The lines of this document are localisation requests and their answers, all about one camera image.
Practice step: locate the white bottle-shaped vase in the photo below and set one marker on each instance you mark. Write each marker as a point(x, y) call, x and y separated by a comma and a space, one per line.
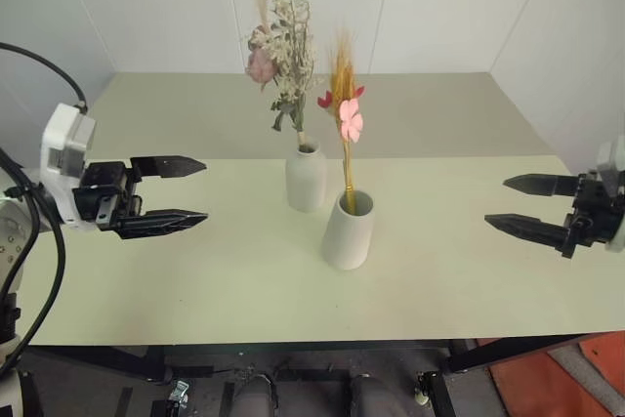
point(305, 180)

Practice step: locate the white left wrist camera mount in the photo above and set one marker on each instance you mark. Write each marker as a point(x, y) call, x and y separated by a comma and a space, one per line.
point(58, 138)

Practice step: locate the dark grey rounded shape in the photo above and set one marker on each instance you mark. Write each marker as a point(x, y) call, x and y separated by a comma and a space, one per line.
point(253, 397)

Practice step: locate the black metal table frame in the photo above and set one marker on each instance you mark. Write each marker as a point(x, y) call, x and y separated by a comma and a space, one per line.
point(488, 356)

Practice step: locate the pink and white dried bouquet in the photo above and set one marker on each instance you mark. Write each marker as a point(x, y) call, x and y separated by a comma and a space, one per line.
point(288, 55)

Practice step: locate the white conical vase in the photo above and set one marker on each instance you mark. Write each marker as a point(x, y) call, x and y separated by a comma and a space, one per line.
point(347, 241)

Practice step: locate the table caster wheel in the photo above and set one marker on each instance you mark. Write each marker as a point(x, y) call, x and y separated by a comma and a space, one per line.
point(423, 387)
point(179, 393)

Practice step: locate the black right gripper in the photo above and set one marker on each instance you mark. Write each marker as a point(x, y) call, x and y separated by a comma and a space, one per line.
point(591, 214)

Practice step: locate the orange floor mat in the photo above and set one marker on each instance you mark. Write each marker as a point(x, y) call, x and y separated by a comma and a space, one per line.
point(522, 378)

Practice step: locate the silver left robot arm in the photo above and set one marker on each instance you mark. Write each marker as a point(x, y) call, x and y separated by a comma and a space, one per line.
point(11, 241)

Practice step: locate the orange wheat bouquet pink flower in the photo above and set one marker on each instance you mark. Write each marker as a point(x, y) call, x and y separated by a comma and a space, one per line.
point(347, 114)

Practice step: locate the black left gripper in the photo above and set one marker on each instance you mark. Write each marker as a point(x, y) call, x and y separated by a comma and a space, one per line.
point(100, 190)

